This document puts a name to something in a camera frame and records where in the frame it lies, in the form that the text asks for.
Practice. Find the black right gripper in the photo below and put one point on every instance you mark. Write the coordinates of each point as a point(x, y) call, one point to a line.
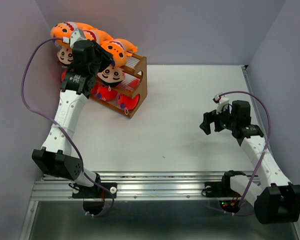
point(209, 117)

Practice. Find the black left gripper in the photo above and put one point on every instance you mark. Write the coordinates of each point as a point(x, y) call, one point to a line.
point(106, 58)

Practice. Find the orange shark plush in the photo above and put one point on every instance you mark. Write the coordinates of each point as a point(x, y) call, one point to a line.
point(65, 29)
point(120, 49)
point(97, 35)

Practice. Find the boy doll table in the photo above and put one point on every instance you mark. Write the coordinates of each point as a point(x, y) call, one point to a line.
point(111, 76)

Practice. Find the red shark plush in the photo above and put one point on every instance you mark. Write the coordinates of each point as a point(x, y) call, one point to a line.
point(63, 75)
point(106, 93)
point(94, 88)
point(127, 103)

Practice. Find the boy doll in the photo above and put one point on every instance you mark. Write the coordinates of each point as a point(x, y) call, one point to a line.
point(65, 56)

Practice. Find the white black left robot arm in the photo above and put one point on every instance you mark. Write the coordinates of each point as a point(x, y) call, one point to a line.
point(55, 158)

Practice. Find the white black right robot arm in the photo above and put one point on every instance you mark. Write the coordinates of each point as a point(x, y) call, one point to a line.
point(275, 199)

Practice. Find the brown wooden toy shelf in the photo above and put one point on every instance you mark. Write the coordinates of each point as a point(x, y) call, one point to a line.
point(135, 83)

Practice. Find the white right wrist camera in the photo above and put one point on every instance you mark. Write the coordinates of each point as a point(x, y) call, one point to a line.
point(222, 102)

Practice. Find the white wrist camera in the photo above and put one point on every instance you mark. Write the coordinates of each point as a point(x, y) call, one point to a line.
point(222, 102)
point(77, 35)

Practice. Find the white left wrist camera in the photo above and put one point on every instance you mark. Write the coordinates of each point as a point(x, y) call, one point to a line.
point(77, 35)

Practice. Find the aluminium mounting rail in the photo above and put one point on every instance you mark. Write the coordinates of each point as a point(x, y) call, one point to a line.
point(135, 186)

